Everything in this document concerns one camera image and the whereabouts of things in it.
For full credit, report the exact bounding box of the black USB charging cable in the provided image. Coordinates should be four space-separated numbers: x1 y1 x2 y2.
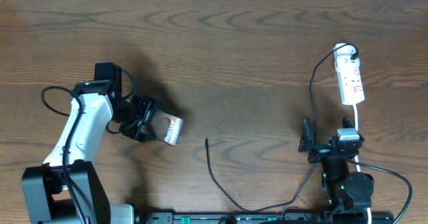
205 43 360 213

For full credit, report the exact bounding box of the white USB charger plug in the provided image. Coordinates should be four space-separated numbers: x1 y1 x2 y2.
333 43 359 60

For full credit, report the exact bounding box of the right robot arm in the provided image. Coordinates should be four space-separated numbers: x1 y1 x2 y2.
298 117 374 223

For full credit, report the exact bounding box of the black right camera cable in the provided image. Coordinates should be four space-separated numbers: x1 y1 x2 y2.
340 152 413 224

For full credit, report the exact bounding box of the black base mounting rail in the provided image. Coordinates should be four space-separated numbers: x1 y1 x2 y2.
135 211 395 224

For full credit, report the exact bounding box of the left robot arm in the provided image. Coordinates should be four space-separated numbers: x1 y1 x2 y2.
21 62 158 223

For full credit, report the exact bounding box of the white power strip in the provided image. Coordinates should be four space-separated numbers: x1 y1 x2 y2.
334 55 365 106

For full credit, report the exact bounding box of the bronze Galaxy smartphone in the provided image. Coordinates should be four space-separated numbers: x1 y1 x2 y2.
150 111 183 146

